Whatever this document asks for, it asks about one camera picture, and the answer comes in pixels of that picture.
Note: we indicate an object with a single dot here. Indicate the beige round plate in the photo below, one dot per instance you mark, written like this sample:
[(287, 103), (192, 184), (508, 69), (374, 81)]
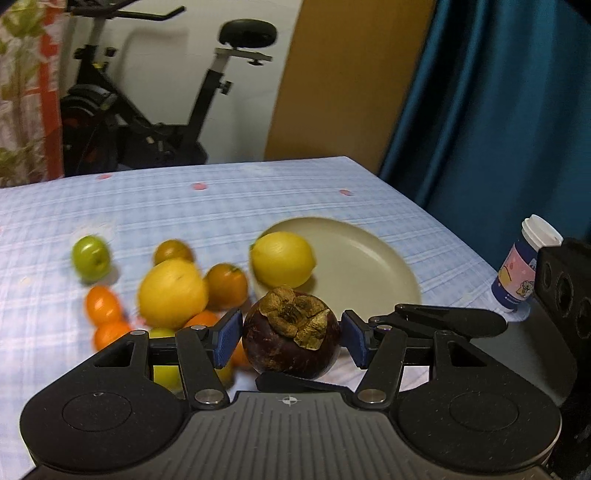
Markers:
[(360, 263)]

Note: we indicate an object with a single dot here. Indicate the dark purple mangosteen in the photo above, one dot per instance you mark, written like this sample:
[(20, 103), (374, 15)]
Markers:
[(277, 353)]

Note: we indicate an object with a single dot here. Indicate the light wooden board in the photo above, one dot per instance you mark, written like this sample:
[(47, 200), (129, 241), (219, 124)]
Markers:
[(346, 92)]

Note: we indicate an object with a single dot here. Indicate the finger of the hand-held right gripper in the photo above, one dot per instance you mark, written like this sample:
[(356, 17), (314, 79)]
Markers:
[(295, 383), (461, 319)]

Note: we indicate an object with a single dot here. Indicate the round yellow lemon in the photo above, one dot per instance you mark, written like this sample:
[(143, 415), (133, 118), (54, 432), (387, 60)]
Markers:
[(173, 293)]

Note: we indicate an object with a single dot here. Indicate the blue plaid tablecloth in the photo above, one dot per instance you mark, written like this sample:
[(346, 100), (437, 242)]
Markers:
[(277, 194)]

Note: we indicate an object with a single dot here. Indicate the blue curtain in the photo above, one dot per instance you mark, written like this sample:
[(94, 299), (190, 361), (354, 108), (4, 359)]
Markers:
[(485, 115)]

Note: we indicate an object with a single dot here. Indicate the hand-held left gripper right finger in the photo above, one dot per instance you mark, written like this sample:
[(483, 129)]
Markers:
[(353, 339)]

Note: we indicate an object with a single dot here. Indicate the yellow-green plum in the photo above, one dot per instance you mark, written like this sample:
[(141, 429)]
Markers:
[(165, 376), (225, 374)]

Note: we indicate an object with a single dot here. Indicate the brownish orange tangerine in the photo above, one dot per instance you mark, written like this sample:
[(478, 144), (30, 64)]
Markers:
[(173, 251)]

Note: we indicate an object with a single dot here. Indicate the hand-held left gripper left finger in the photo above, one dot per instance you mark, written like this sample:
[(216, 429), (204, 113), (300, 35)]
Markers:
[(228, 339)]

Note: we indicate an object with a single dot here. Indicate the small green apple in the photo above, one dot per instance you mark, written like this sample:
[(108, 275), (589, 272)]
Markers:
[(91, 258)]

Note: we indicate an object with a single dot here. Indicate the oblong yellow lemon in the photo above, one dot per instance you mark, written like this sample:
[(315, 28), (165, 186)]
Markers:
[(284, 261)]

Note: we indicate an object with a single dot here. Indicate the black exercise bike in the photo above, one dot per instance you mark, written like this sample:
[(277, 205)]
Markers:
[(138, 134)]

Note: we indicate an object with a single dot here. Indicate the printed paper cup white lid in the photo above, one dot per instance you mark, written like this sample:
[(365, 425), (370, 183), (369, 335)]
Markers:
[(517, 272)]

